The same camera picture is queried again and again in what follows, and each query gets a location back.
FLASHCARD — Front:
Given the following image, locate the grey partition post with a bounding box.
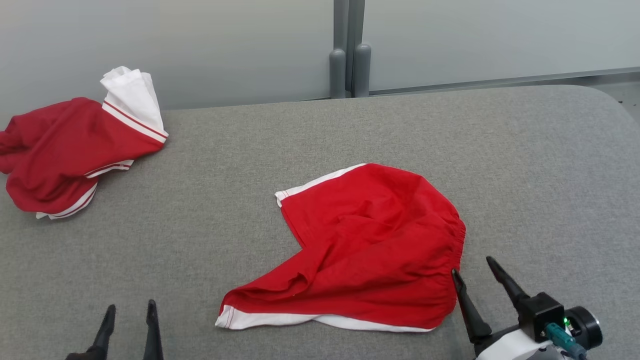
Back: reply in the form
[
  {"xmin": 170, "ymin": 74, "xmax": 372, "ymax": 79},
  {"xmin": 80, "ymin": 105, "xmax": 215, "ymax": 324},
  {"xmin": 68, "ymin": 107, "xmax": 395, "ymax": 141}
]
[
  {"xmin": 348, "ymin": 0, "xmax": 372, "ymax": 98},
  {"xmin": 328, "ymin": 0, "xmax": 349, "ymax": 100}
]

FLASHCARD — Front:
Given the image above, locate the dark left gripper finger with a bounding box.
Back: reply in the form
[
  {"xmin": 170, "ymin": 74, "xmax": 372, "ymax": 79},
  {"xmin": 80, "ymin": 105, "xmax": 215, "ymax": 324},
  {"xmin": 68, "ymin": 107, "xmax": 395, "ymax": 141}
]
[
  {"xmin": 143, "ymin": 299, "xmax": 164, "ymax": 360},
  {"xmin": 92, "ymin": 304, "xmax": 117, "ymax": 360}
]

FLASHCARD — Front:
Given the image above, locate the red white-sleeved T-shirt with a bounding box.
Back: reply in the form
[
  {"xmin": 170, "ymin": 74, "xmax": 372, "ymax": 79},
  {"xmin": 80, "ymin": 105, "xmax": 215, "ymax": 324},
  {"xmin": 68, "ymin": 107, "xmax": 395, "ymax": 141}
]
[{"xmin": 0, "ymin": 66, "xmax": 169, "ymax": 221}]

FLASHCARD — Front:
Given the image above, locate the red shorts white hem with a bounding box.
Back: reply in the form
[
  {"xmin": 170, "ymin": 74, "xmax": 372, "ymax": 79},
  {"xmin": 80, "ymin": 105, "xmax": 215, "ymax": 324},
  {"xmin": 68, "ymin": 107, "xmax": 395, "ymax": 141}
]
[{"xmin": 215, "ymin": 162, "xmax": 467, "ymax": 333}]

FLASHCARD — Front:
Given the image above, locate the grey partition base rail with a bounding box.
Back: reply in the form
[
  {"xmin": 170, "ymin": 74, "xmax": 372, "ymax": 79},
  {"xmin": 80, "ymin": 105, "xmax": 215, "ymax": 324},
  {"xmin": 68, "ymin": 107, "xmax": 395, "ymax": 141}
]
[{"xmin": 369, "ymin": 67, "xmax": 640, "ymax": 96}]

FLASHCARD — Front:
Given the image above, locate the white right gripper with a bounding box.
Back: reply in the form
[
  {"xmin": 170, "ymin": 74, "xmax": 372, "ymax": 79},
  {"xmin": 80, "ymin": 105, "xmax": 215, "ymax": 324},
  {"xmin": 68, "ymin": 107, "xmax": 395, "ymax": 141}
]
[{"xmin": 451, "ymin": 256, "xmax": 571, "ymax": 360}]

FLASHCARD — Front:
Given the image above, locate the teal plug right camera cable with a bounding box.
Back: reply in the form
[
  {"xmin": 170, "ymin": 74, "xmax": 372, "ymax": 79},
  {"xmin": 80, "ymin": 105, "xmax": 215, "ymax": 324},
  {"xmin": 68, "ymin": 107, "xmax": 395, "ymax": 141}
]
[{"xmin": 545, "ymin": 322, "xmax": 590, "ymax": 360}]

